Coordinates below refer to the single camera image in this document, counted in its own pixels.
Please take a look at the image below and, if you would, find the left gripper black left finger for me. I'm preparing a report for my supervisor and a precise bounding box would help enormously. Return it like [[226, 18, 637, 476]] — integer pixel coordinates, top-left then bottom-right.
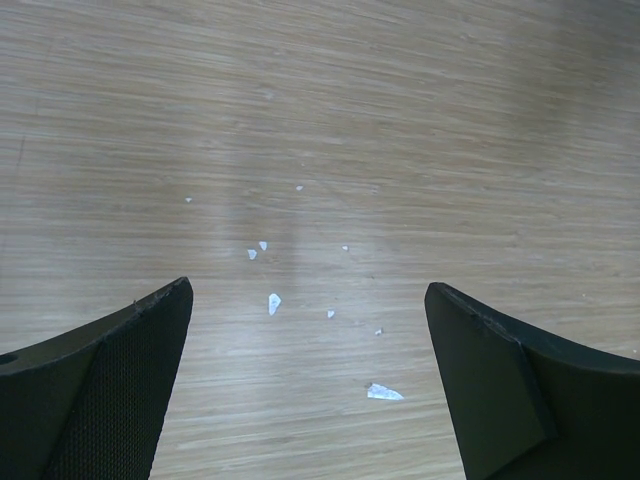
[[1, 277, 193, 479]]

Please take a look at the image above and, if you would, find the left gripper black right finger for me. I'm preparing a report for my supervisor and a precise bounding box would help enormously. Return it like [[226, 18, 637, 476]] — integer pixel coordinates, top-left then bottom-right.
[[424, 282, 639, 479]]

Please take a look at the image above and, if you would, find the large white paper scrap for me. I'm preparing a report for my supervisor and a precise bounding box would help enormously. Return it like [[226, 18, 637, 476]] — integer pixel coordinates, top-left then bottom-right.
[[367, 383, 404, 401]]

